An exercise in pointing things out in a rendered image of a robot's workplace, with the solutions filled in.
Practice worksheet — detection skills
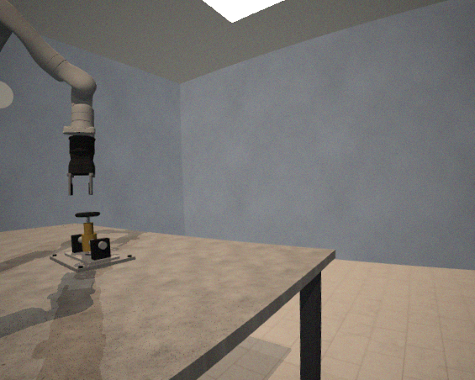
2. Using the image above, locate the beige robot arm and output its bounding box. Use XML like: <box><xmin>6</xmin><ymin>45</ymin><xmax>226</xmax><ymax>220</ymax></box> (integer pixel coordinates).
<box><xmin>0</xmin><ymin>0</ymin><xmax>97</xmax><ymax>123</ymax></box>

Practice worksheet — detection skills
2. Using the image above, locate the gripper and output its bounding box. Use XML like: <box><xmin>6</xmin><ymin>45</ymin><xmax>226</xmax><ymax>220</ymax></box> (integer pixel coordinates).
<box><xmin>63</xmin><ymin>120</ymin><xmax>96</xmax><ymax>195</ymax></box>

